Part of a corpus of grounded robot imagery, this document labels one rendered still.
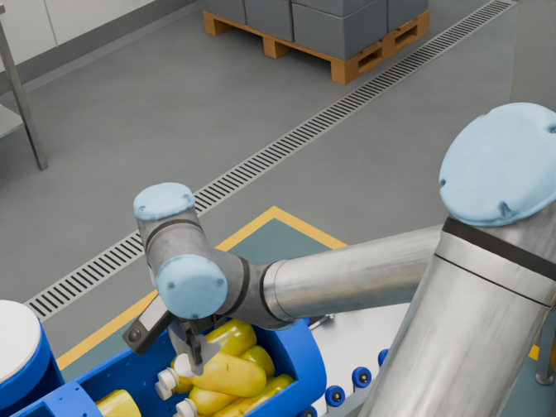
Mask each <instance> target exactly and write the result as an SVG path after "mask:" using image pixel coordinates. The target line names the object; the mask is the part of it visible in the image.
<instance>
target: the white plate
mask: <svg viewBox="0 0 556 417"><path fill-rule="evenodd" d="M40 337H41V327H40V324H39V321H38V319H37V317H36V316H35V314H34V313H33V312H32V311H31V310H30V309H28V308H27V307H26V306H25V305H23V304H19V303H17V302H13V301H8V300H0V384H1V383H3V382H4V381H6V380H7V379H9V378H10V377H12V376H13V375H15V374H16V373H17V372H18V371H20V370H21V369H22V368H23V367H24V366H25V365H26V364H27V362H28V361H29V360H30V359H31V357H32V356H33V354H34V352H35V351H36V348H37V346H38V343H39V341H40Z"/></svg>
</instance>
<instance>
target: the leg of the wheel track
mask: <svg viewBox="0 0 556 417"><path fill-rule="evenodd" d="M555 369H556V310H554V311H553V312H552V313H550V314H549V315H548V316H547V318H546V320H545V321H544V324H543V329H542V335H541V340H540V345H539V355H538V360H537V365H536V370H535V372H536V373H537V374H536V376H535V380H536V381H537V382H538V383H539V384H540V385H542V386H548V385H550V384H551V383H552V381H553V377H552V375H553V374H554V373H555Z"/></svg>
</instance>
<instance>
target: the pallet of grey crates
mask: <svg viewBox="0 0 556 417"><path fill-rule="evenodd" d="M203 3H204V11H203V17H204V27H205V32H207V33H209V34H211V35H214V36H217V35H219V34H221V33H222V32H224V31H226V30H228V29H230V28H232V27H234V26H236V27H238V28H241V29H243V30H246V31H249V32H252V33H254V34H257V35H259V36H262V37H263V45H264V52H265V55H267V56H270V57H272V58H274V59H278V58H279V57H281V56H283V55H284V54H286V53H288V52H290V51H291V50H293V49H298V50H302V51H304V52H306V53H309V54H311V55H315V56H318V57H320V58H323V59H325V60H329V61H331V71H332V81H334V82H337V83H340V84H343V85H347V84H349V83H350V82H352V81H353V80H354V79H356V78H358V77H359V76H361V75H362V74H365V73H366V72H367V71H368V70H370V69H372V68H374V67H375V66H377V65H379V64H380V63H381V62H383V61H384V60H386V59H388V58H389V57H391V56H392V55H394V54H395V53H397V52H398V51H400V50H402V49H404V48H405V47H406V46H408V45H409V44H411V43H413V42H414V41H416V40H418V39H419V38H420V37H421V36H424V35H425V34H427V33H428V32H429V10H428V0H203Z"/></svg>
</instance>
